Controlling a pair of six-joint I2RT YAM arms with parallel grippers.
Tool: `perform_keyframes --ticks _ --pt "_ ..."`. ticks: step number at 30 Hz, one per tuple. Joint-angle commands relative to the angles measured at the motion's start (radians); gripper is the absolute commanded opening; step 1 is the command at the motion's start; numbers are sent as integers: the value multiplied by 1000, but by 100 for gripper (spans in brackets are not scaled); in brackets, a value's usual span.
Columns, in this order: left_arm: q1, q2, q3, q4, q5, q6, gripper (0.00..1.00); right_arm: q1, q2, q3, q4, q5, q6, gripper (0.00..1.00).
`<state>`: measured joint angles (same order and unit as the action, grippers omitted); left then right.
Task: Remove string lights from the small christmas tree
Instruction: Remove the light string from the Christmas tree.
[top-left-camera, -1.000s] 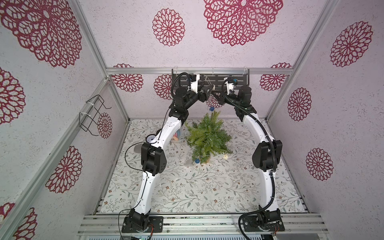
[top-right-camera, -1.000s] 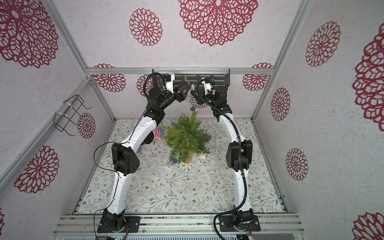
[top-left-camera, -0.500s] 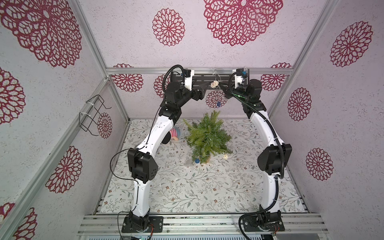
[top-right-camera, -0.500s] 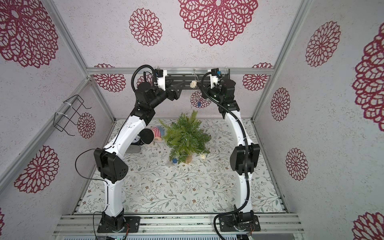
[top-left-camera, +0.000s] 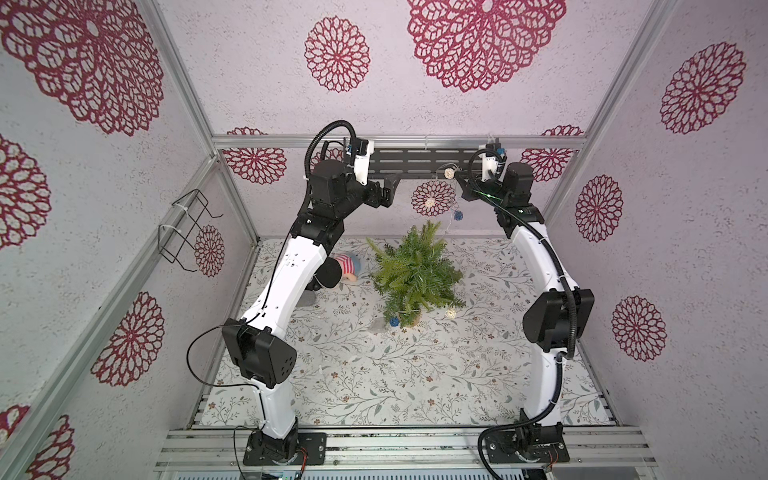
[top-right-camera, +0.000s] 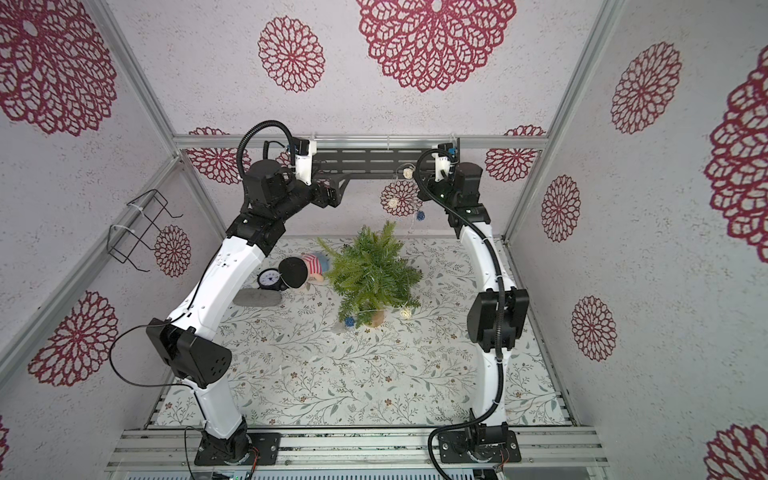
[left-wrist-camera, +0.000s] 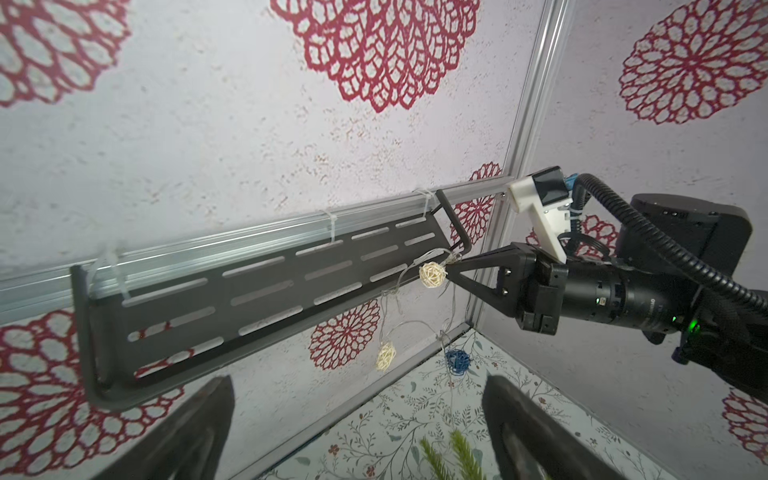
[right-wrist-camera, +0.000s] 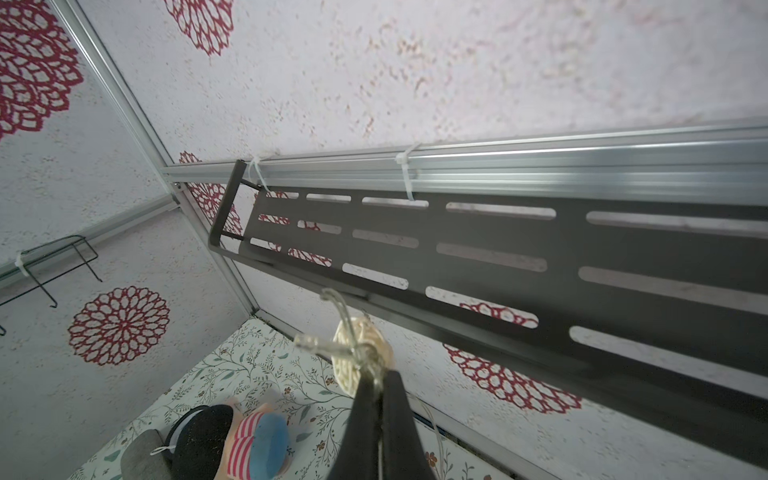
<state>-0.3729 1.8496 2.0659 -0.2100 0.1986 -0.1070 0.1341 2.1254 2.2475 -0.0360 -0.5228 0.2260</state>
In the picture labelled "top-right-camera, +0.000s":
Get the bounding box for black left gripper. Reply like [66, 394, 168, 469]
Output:
[273, 162, 349, 224]

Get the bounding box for string lights with rattan balls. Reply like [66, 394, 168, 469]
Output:
[341, 166, 428, 330]

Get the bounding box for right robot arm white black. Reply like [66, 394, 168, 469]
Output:
[413, 163, 530, 470]

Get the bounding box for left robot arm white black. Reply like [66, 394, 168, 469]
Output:
[146, 160, 349, 465]

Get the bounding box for small green christmas tree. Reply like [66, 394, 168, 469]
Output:
[317, 221, 423, 328]

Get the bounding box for black alarm clock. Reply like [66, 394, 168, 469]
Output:
[257, 268, 286, 291]

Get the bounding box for grey fabric glasses case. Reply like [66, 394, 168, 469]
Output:
[232, 288, 282, 308]

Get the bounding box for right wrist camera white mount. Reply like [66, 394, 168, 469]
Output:
[432, 143, 459, 182]

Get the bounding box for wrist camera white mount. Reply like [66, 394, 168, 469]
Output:
[291, 137, 317, 186]
[432, 143, 459, 182]

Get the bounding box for grey slotted wall shelf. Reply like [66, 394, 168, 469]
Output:
[312, 137, 461, 180]

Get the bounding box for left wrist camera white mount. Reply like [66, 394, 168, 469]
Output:
[291, 137, 317, 186]

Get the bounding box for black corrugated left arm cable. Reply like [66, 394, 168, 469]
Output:
[236, 119, 299, 178]

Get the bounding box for black wire wall basket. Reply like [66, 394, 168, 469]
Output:
[105, 188, 183, 273]

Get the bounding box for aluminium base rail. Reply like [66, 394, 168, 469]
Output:
[104, 426, 610, 479]

